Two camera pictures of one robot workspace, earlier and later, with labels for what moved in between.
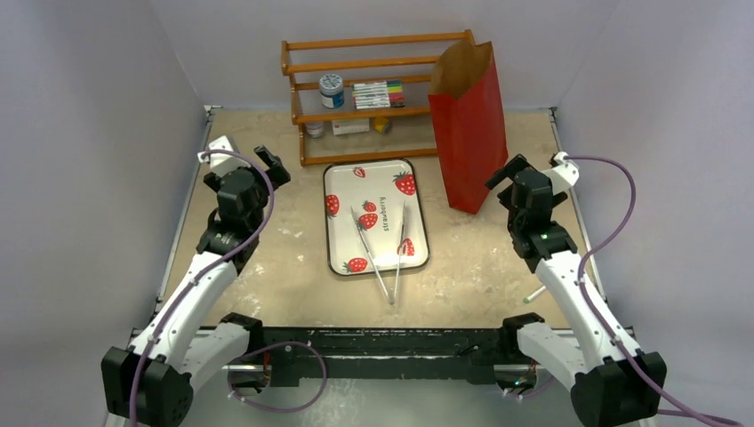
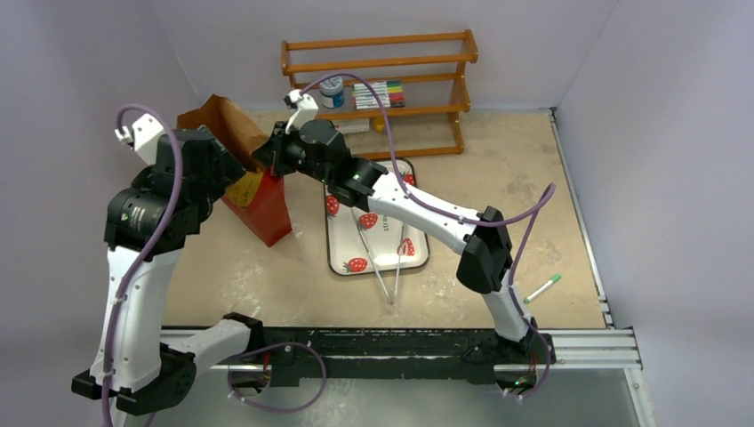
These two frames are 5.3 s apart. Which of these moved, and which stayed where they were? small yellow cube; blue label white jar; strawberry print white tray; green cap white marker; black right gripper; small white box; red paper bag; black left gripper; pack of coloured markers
Moved: black right gripper; red paper bag; black left gripper
Stayed: strawberry print white tray; small white box; small yellow cube; blue label white jar; green cap white marker; pack of coloured markers
